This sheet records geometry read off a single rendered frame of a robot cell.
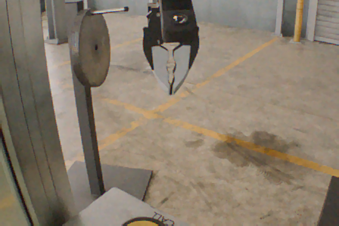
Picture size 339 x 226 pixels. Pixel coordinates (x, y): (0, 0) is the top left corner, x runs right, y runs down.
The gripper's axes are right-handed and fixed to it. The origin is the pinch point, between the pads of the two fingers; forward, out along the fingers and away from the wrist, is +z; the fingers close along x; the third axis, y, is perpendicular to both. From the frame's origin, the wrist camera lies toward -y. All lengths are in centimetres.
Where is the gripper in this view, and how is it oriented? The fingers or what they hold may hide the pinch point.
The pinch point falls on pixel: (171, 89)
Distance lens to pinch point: 51.0
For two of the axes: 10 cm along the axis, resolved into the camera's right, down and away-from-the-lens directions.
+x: -10.0, 0.4, -0.8
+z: 0.0, 9.1, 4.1
